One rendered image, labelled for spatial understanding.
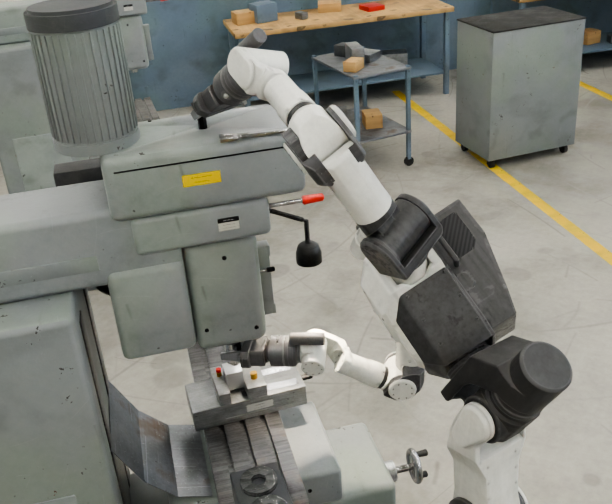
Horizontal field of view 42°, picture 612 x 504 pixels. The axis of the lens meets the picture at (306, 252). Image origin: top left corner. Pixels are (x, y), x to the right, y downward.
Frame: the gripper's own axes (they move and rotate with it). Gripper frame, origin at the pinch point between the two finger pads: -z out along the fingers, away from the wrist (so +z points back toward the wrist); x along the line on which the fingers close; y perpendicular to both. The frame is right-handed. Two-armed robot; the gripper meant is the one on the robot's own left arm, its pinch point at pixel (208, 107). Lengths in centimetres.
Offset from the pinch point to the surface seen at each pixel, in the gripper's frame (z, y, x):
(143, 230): -15.7, -18.8, -21.8
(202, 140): 0.6, -6.8, -6.1
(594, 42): -308, 3, 724
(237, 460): -52, -85, -10
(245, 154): 4.7, -14.2, 0.0
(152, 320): -30, -39, -23
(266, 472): -18, -84, -21
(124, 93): -2.7, 10.0, -17.0
